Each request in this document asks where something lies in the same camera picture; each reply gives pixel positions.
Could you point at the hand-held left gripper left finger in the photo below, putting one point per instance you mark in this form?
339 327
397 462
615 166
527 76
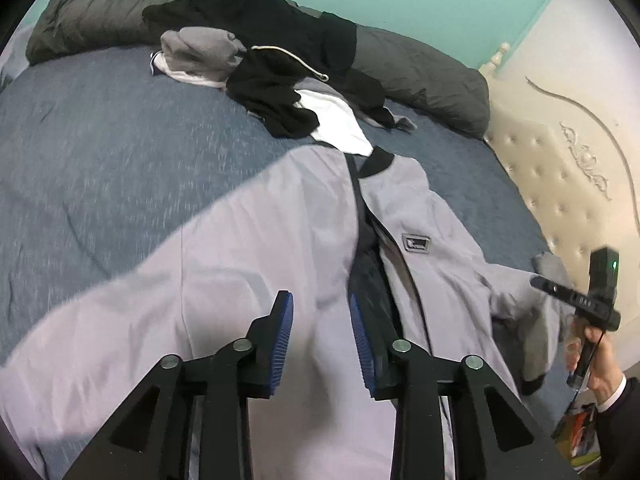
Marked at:
282 345

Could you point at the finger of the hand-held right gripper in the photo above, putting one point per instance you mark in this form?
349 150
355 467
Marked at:
552 287

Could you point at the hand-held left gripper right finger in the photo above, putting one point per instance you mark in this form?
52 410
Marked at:
361 345

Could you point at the light grey jacket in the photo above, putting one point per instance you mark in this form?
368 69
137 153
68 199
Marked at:
250 240

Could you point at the pile of dark clothes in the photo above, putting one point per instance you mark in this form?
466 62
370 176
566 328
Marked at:
280 35

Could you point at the person's right hand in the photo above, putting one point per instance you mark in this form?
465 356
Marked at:
607 365

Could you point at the cream tufted headboard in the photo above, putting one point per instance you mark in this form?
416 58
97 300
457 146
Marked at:
550 170

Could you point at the colourful boxes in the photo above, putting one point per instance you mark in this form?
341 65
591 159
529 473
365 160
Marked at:
575 435

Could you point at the white shirt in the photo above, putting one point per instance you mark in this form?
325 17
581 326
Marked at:
335 120

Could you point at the dark grey rolled duvet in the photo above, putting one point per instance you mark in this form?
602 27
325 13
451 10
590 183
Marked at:
435 85

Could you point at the white garment navy trim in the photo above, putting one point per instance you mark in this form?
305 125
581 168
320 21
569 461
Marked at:
180 74

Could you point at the grey sweatshirt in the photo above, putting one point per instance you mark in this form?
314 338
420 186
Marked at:
200 50

